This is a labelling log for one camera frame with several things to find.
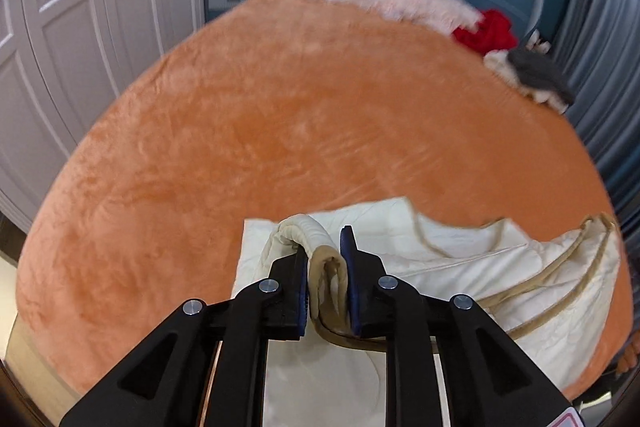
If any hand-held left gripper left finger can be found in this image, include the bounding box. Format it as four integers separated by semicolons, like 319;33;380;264
59;247;310;427

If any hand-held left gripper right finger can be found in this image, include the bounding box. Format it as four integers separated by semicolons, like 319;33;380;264
340;224;583;427

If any cream quilted jacket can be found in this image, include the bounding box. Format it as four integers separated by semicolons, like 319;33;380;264
230;194;623;427

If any orange plush bed blanket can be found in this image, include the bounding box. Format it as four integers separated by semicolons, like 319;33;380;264
15;0;631;408

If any cream fluffy garment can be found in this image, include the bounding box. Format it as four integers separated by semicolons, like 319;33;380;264
483;49;571;112

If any grey knitted garment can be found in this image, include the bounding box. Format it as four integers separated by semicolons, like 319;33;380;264
507;47;576;104

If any red garment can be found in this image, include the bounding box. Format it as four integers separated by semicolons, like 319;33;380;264
452;9;520;56

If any black and white plush toy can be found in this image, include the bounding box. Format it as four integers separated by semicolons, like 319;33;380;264
522;29;553;58

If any grey nightstand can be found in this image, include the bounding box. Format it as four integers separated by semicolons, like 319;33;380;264
203;0;263;25

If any grey-blue curtain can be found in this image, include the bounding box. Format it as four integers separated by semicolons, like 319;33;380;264
550;0;640;248

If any white panelled wardrobe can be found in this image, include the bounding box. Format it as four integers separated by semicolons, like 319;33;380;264
0;0;236;238

